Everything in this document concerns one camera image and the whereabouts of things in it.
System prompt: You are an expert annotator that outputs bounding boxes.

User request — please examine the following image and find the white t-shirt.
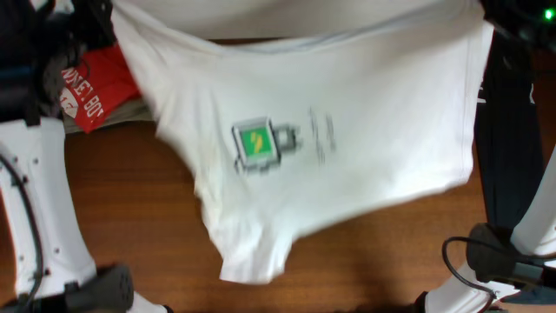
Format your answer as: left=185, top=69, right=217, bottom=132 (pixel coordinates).
left=112, top=1, right=493, bottom=284

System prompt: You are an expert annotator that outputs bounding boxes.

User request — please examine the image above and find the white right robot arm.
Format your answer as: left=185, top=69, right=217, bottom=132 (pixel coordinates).
left=410, top=105, right=555, bottom=312

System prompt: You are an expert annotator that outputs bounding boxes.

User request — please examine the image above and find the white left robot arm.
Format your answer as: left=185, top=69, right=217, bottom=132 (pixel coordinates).
left=1, top=1, right=164, bottom=312

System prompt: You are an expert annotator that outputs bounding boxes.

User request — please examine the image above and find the olive folded garment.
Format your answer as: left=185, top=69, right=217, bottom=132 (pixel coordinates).
left=63, top=99, right=154, bottom=134

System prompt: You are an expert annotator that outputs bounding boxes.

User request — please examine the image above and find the red folded printed t-shirt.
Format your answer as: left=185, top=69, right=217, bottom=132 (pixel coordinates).
left=60, top=45, right=140, bottom=133

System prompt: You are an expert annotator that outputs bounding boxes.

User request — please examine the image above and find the black garment with white letters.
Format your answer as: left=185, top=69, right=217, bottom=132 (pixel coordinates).
left=474, top=32, right=544, bottom=229

